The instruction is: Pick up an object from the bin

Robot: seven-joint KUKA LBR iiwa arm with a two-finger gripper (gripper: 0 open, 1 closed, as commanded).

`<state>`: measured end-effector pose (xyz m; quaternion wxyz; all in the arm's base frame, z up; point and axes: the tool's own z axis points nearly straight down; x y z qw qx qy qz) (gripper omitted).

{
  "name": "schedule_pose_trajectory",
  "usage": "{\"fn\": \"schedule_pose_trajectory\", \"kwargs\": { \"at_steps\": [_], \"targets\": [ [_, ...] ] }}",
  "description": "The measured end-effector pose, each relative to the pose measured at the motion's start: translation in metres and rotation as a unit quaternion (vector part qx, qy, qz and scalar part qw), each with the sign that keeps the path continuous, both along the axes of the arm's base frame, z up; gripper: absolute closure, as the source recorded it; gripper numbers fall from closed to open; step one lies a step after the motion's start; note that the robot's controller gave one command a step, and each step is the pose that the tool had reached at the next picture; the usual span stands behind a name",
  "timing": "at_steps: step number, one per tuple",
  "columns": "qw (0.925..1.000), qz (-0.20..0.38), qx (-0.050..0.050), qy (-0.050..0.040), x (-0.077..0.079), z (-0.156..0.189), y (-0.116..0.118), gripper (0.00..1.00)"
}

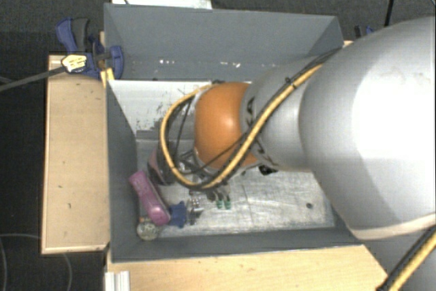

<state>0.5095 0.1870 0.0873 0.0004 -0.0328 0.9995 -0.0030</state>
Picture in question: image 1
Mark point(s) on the black cylinder on white bracket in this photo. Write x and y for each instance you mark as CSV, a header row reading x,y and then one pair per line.
x,y
266,169

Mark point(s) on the clear glass ball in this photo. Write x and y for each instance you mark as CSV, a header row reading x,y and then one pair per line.
x,y
148,230

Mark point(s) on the grey metal bin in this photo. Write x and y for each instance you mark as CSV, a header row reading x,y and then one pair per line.
x,y
211,37

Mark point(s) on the pale wood flat board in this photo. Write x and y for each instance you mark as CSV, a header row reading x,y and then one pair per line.
x,y
75,153

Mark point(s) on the blue toy figure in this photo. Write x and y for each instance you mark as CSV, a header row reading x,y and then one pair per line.
x,y
178,214

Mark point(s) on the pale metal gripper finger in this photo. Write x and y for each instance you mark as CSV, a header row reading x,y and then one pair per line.
x,y
201,210
192,214

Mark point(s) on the purple flat oblong brush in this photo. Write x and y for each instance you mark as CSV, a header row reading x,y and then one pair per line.
x,y
150,196

